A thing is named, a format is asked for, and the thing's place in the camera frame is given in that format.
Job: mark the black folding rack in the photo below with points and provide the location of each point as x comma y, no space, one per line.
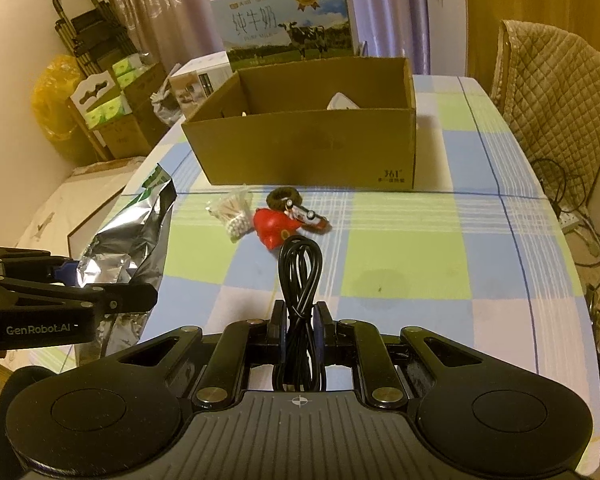
90,25

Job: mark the white cut-out wooden panel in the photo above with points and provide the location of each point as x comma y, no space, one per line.
92,92

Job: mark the yellow plastic bag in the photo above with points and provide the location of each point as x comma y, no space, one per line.
55,105

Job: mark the purple curtain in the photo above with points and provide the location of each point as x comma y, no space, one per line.
180,0

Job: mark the crumpled clear plastic bag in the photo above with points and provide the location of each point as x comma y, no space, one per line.
165,105

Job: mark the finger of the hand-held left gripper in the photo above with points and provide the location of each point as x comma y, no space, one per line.
66,271
130,297

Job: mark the beige quilted chair cover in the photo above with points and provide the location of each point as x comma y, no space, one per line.
555,100

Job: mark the white appliance box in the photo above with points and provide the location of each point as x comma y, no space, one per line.
200,77

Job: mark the pile of green tissue packs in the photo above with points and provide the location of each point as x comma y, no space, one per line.
112,110

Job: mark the milk carton with cow print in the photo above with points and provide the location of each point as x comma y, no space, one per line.
280,20

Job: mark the clear bag of cotton swabs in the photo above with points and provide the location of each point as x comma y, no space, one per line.
230,210

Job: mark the cream bed sheet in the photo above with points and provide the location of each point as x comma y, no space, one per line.
45,210

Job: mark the large brown storage carton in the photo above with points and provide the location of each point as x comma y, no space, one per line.
135,125

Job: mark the small toy car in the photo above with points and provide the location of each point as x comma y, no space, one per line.
307,215

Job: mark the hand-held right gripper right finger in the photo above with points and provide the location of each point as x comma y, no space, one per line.
321,332

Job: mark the green and silver foil pouch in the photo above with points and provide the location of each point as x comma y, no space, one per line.
130,240

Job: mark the white plug adapter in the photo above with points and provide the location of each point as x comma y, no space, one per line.
341,101

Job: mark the brown cardboard box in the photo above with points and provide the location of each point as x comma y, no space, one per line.
300,150

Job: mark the red toy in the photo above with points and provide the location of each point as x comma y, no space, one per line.
270,225

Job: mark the wooden chair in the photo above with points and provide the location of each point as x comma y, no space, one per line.
499,75

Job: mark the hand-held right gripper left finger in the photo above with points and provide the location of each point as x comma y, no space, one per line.
279,332

